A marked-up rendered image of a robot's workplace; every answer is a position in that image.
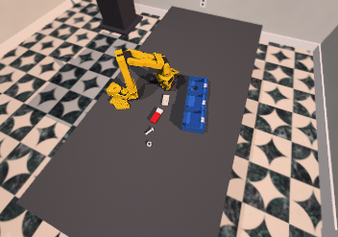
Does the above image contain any blue bin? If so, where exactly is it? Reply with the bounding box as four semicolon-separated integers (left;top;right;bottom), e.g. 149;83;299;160
181;76;208;133

